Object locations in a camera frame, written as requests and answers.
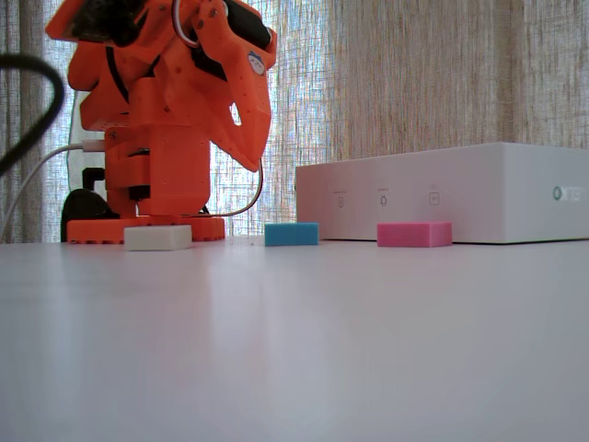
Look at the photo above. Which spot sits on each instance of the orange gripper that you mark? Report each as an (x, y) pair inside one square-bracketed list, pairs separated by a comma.
[(239, 87)]

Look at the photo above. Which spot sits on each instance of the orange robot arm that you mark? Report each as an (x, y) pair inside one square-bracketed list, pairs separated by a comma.
[(184, 166)]

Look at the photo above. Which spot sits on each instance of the white cuboid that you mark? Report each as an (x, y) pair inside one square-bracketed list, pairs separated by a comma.
[(158, 238)]

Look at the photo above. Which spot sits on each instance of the blue cuboid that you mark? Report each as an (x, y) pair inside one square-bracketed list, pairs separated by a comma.
[(291, 235)]

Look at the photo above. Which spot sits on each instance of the pink cuboid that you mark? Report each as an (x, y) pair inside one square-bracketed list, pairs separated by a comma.
[(409, 235)]

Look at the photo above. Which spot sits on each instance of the white box bin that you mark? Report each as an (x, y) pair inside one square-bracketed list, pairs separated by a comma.
[(460, 193)]

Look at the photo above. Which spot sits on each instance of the black table clamp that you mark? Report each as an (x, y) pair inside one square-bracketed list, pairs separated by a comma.
[(85, 205)]

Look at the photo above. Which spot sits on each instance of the beige woven curtain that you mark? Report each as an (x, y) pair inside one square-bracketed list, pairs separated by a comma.
[(414, 73)]

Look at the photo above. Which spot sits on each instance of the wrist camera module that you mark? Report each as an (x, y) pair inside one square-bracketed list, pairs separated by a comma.
[(101, 18)]

